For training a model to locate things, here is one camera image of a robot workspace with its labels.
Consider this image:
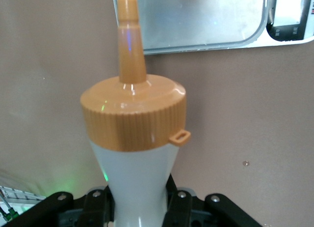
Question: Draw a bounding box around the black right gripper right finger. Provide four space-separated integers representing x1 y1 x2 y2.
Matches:
161 174 263 227

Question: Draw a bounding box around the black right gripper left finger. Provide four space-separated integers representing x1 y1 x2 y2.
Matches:
21 187 115 227

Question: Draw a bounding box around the translucent sauce bottle orange cap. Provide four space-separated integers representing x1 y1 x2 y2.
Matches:
80 0 191 227

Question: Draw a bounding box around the brown table cover sheet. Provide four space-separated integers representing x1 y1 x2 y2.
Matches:
0 0 314 227

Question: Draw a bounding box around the silver digital kitchen scale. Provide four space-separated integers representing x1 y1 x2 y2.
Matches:
111 0 314 56

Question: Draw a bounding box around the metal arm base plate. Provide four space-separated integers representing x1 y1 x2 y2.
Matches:
0 185 46 227

